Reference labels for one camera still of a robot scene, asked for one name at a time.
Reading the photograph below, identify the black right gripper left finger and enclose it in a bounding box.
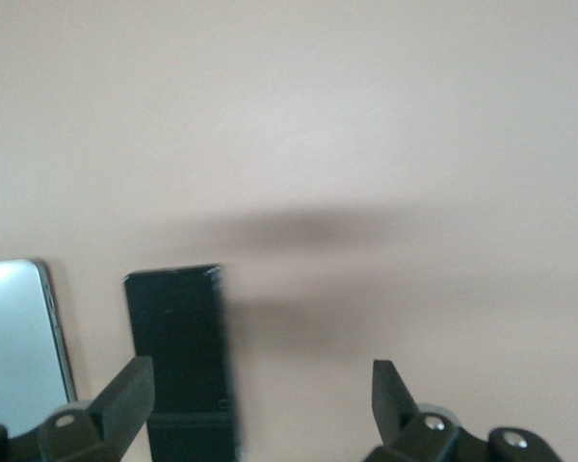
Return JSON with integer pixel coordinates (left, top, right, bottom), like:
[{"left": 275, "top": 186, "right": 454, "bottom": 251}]
[{"left": 9, "top": 355, "right": 156, "bottom": 462}]

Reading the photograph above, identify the black smartphone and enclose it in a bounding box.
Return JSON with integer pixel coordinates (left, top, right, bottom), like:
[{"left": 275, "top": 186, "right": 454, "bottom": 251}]
[{"left": 123, "top": 263, "right": 243, "bottom": 462}]

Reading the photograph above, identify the silver closed laptop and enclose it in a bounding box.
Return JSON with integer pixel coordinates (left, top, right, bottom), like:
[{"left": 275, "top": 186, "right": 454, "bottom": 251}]
[{"left": 0, "top": 258, "right": 79, "bottom": 438}]

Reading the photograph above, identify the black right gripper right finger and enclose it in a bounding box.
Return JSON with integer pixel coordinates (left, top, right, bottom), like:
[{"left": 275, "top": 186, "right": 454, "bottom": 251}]
[{"left": 362, "top": 359, "right": 561, "bottom": 462}]

